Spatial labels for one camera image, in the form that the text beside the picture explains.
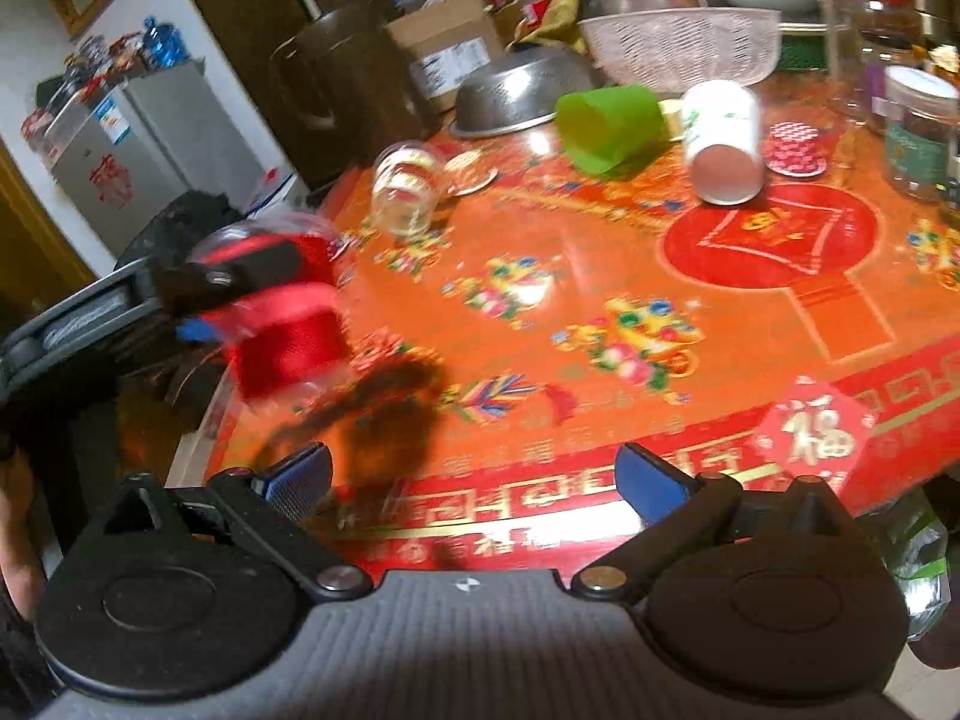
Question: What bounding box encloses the clear cup red sleeve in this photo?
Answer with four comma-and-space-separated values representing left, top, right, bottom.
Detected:
190, 210, 352, 410

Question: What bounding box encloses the clear glass cup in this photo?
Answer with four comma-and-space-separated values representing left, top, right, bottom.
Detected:
371, 142, 446, 238

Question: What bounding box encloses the white paper cup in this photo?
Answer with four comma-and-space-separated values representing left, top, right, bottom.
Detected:
680, 80, 766, 206

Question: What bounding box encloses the green plastic cup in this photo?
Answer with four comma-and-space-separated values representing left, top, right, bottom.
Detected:
555, 85, 669, 176

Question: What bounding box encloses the silver refrigerator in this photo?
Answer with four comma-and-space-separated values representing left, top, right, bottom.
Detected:
46, 60, 263, 255

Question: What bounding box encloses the blue water bottle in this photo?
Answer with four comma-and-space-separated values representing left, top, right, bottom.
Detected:
142, 16, 192, 70

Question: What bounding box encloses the red floral tablecloth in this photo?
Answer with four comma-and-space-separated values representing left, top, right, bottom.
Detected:
208, 73, 958, 574

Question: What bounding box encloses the dark wooden chair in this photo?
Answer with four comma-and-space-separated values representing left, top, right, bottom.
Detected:
268, 4, 441, 188

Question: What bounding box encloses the cardboard box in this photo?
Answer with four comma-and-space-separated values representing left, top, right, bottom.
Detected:
389, 0, 505, 114

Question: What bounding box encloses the red patterned lid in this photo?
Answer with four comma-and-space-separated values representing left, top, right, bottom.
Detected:
763, 121, 827, 179

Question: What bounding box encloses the steel bowl upside down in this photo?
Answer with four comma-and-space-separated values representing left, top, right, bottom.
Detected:
449, 46, 610, 140

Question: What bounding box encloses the white plastic colander basket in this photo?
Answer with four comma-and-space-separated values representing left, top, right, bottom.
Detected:
579, 7, 781, 96

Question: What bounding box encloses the glass jar white lid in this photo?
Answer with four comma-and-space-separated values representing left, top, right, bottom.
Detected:
884, 65, 958, 203

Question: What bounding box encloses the jar with red lid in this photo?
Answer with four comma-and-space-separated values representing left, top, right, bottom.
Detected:
856, 0, 921, 133

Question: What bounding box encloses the tall clear glass jar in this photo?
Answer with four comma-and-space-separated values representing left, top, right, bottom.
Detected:
820, 0, 867, 121

